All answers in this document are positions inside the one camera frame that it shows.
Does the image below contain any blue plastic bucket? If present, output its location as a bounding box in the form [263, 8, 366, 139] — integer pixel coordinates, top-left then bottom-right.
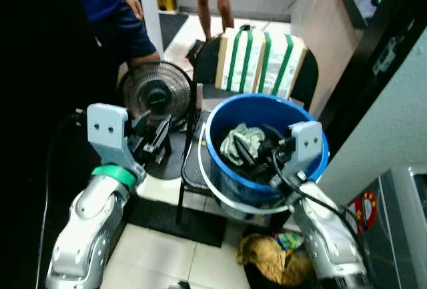
[197, 93, 330, 216]

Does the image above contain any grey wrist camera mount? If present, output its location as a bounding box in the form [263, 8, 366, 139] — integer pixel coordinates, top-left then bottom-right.
[287, 120, 326, 183]
[87, 103, 147, 178]

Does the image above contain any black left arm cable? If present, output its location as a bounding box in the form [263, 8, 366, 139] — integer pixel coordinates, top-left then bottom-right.
[39, 111, 89, 250]

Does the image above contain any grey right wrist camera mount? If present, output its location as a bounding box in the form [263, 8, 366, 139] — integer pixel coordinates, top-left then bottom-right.
[287, 120, 326, 183]

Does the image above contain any black floor mat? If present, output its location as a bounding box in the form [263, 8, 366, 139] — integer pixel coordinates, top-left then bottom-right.
[126, 198, 228, 248]

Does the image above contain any person in blue clothes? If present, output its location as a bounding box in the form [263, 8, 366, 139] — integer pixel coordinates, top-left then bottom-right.
[69, 0, 161, 76]

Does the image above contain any black chair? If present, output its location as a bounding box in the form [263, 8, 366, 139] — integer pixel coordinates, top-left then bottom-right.
[193, 33, 320, 111]

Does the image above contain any black metal stool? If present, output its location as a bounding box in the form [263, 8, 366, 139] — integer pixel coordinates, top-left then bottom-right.
[175, 82, 216, 224]

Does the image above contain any green striped cardboard box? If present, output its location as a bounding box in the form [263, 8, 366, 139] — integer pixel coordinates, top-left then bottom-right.
[214, 27, 308, 100]

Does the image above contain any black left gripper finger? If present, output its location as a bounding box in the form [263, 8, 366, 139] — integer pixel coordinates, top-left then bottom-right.
[155, 117, 174, 158]
[139, 113, 165, 148]

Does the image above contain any pale green garment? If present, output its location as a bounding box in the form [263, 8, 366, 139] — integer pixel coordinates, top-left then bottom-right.
[220, 123, 268, 167]

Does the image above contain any yellow crumpled cloth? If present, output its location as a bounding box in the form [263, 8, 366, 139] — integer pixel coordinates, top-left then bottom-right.
[236, 232, 317, 287]

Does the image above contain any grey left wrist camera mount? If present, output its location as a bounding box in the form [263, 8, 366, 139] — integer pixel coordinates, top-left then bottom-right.
[87, 103, 147, 178]

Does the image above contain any black round floor fan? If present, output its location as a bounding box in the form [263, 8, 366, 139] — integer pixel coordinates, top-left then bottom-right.
[118, 60, 197, 134]

